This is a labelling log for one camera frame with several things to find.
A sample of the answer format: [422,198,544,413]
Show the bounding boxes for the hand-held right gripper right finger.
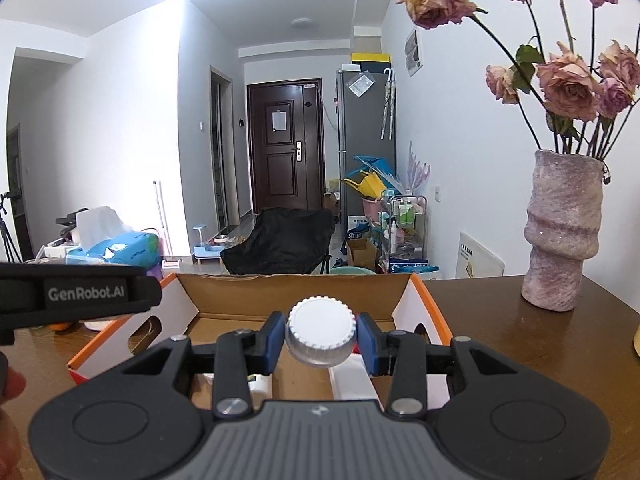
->
[355,312,519,419]

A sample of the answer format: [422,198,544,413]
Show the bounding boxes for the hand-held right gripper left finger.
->
[122,311,286,421]

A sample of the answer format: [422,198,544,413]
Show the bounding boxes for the red and white lint brush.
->
[328,347,377,402]

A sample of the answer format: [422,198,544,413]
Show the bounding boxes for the white-lidded jar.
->
[284,297,359,367]

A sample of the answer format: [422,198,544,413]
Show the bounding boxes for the orange-edged cardboard box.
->
[67,272,454,409]

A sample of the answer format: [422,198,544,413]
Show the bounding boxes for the person's left hand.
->
[0,370,27,480]

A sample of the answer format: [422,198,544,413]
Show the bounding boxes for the small white bottle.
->
[245,373,275,409]

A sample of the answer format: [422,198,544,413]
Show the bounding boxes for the blue tissue pack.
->
[64,205,162,266]

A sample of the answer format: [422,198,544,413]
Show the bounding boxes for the blue printed bag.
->
[388,257,431,275]

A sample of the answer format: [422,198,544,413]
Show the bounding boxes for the small brown cardboard box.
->
[344,237,379,271]

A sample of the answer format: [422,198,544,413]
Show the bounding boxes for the black tripod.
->
[0,190,24,264]

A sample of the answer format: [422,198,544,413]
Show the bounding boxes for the black folding chair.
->
[219,207,335,276]

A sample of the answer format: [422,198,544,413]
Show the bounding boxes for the white mop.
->
[152,179,182,269]

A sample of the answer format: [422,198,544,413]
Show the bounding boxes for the white and blue pet feeder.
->
[192,223,224,263]

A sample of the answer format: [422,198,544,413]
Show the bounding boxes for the metal trolley rack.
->
[379,189,429,274]

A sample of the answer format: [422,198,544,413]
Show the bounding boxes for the pink plastic bucket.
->
[360,195,385,224]

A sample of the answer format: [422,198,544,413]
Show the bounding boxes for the white board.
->
[457,231,506,279]

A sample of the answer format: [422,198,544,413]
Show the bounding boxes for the blue and yellow cleaning tools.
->
[342,154,401,199]

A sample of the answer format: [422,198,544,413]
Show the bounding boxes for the purple feather decoration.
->
[405,140,431,196]

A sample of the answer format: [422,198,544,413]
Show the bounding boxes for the dark brown door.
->
[246,78,326,214]

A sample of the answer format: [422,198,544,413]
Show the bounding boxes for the grey refrigerator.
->
[334,64,397,242]

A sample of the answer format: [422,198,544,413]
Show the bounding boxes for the pink textured vase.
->
[521,148,604,313]

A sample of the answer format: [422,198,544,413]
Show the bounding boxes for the white folded umbrella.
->
[380,67,396,140]

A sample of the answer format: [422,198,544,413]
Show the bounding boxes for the clear plastic bag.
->
[348,70,376,99]

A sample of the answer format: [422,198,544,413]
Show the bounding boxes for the yellow box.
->
[349,52,392,67]

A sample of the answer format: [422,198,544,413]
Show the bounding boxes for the dried pink rose bouquet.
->
[397,0,640,162]

